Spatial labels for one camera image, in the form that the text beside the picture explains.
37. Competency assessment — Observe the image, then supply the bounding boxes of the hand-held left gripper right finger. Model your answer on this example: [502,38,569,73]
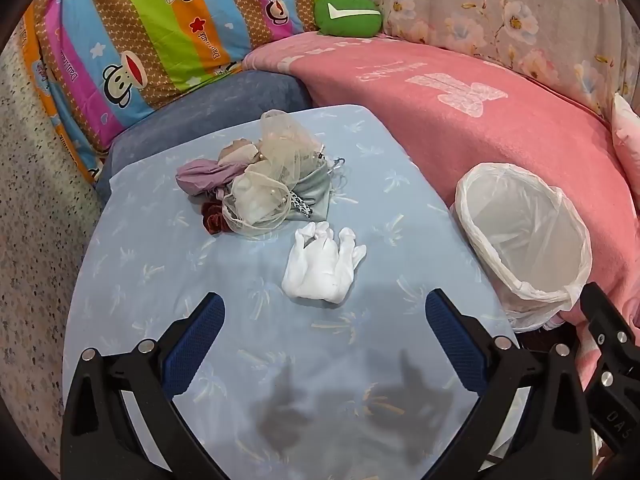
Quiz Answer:
[425,287,603,480]

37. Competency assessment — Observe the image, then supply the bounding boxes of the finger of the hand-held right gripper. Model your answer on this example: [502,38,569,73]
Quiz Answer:
[580,282,640,396]

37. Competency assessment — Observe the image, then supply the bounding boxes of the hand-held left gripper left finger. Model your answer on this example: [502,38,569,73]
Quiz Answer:
[60,292,226,480]

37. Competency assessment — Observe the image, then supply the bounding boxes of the white-lined trash bin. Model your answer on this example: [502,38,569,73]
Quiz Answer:
[452,162,593,333]

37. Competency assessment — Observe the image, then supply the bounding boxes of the white gloves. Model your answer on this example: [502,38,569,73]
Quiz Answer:
[281,221,367,304]

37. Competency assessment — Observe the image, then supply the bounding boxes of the grey satin pouch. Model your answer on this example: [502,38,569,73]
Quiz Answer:
[280,156,347,222]

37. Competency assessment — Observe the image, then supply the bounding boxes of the dark red velvet scrunchie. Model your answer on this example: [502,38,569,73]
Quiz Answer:
[201,199,235,237]

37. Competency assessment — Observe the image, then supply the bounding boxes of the beige organza bow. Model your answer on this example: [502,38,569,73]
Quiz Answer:
[224,109,323,237]

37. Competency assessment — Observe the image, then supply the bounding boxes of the purple cloth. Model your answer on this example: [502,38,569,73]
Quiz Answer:
[176,156,242,197]

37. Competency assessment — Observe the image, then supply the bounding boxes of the beige pink cloth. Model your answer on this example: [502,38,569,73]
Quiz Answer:
[219,140,262,167]

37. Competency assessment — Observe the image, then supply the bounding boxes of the blue grey cushion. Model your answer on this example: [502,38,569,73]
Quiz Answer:
[95,70,314,202]

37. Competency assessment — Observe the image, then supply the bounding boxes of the pink blanket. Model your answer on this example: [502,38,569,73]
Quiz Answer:
[242,35,640,361]

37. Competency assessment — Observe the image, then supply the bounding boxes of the colourful monkey print pillow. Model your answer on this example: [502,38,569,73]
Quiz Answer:
[20,0,332,187]

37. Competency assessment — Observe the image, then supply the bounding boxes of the floral cushion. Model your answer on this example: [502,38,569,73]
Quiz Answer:
[324,0,640,117]

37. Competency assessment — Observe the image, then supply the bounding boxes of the green round cushion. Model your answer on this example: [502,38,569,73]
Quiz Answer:
[314,0,384,39]

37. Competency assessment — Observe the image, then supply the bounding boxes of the leopard print strap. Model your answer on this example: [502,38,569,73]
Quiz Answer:
[287,189,317,220]

